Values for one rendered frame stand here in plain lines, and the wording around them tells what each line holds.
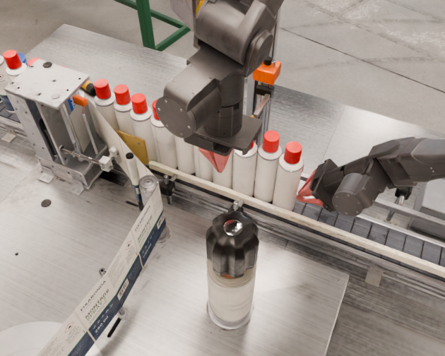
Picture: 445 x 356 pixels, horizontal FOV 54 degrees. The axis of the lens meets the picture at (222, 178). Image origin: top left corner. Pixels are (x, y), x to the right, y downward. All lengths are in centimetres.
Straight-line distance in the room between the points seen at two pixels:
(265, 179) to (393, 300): 38
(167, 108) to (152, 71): 97
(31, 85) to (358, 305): 82
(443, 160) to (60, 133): 76
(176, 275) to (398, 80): 228
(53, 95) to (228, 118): 46
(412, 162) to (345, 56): 230
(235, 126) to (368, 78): 234
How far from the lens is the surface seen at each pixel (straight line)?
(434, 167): 77
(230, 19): 50
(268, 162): 91
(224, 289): 73
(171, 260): 96
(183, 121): 51
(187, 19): 81
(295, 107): 134
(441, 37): 346
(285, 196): 96
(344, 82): 283
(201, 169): 102
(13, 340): 96
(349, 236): 98
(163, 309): 91
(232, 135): 61
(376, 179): 83
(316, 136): 127
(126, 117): 104
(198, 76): 51
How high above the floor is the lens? 172
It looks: 51 degrees down
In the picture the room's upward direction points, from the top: straight up
